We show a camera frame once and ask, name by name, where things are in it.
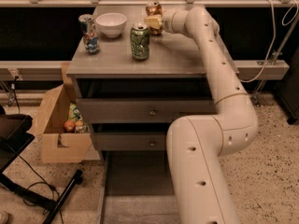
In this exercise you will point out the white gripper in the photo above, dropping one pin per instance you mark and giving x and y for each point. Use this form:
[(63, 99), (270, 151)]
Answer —
[(168, 21)]

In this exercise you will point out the orange soda can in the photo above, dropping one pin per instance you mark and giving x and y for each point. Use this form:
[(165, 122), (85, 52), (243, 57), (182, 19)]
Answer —
[(154, 8)]

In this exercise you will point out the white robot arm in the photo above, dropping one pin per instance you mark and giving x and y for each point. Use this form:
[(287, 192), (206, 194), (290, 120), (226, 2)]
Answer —
[(194, 143)]

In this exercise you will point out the green soda can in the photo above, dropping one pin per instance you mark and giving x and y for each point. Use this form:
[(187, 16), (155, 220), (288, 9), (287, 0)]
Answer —
[(140, 41)]

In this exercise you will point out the silver blue slim can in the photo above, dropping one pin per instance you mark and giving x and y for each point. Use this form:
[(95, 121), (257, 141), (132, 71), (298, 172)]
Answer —
[(90, 37)]

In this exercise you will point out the grey wooden drawer cabinet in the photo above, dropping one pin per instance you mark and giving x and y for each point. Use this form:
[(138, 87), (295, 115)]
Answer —
[(170, 56)]

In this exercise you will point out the grey top drawer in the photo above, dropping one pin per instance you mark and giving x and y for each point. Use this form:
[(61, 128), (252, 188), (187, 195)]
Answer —
[(141, 100)]

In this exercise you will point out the grey middle drawer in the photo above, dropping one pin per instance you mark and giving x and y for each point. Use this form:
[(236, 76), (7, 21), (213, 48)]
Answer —
[(129, 136)]

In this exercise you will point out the grey open bottom drawer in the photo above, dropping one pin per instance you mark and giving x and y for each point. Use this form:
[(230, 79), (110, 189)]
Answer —
[(137, 189)]

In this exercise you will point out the white ceramic bowl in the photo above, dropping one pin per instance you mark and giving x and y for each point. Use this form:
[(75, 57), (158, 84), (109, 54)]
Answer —
[(111, 24)]

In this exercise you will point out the green snack bag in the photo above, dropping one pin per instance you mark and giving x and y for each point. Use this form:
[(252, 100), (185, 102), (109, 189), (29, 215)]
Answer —
[(74, 113)]

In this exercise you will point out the orange fruit in box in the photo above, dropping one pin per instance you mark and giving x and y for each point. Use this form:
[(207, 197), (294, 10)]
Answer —
[(79, 123)]

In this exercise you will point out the red apple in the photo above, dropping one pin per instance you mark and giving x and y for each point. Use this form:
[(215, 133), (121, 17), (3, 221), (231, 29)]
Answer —
[(70, 126)]

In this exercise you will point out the dark cabinet at right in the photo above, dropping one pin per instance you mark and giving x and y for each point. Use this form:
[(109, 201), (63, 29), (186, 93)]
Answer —
[(288, 90)]

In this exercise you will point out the cardboard box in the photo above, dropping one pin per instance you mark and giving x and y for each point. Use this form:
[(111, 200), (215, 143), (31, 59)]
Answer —
[(57, 144)]

